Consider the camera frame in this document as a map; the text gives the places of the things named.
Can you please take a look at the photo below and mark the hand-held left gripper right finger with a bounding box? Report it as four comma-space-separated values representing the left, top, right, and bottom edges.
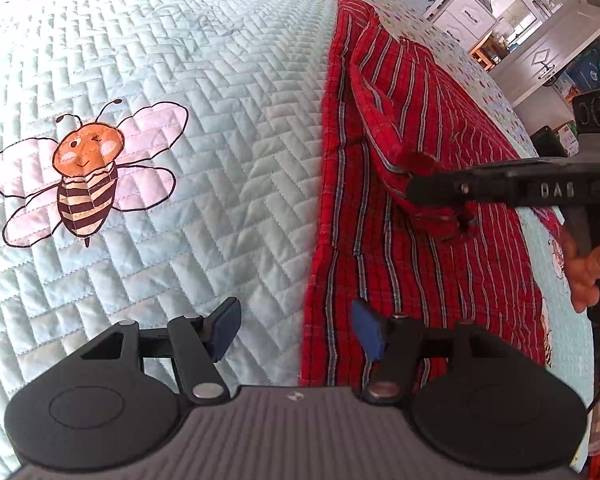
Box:
352, 299, 507, 405

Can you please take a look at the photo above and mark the frog and heart blanket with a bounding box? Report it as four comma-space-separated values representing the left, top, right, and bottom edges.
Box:
275, 0, 541, 156

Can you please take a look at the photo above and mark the wooden stool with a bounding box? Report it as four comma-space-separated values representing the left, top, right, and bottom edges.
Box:
470, 32, 506, 73

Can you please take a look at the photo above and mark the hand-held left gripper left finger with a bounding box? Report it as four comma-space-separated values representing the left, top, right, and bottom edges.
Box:
80, 297, 243, 406

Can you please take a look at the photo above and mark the quilted bee bedspread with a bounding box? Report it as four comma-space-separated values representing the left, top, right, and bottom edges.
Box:
0, 0, 596, 480

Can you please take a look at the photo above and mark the person's right hand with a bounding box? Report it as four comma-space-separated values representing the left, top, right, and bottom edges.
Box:
559, 226, 600, 314

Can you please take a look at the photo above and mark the white drawer cabinet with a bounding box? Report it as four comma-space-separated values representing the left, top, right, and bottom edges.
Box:
432, 0, 496, 46

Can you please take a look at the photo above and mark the dark bag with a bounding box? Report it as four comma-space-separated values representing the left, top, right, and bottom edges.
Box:
530, 126, 568, 158

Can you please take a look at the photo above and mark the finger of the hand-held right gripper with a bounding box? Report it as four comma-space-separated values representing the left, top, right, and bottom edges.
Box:
405, 167, 469, 208

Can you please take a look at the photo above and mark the cluttered storage shelf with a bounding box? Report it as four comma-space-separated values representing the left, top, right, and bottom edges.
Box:
550, 35, 600, 98

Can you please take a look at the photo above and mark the white door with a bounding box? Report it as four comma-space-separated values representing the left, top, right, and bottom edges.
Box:
490, 7, 600, 106

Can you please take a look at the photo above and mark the red plaid shirt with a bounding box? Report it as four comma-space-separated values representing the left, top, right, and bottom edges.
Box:
297, 0, 566, 391

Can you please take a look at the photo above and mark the green printed box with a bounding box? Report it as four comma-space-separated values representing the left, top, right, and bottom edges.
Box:
555, 120, 581, 156

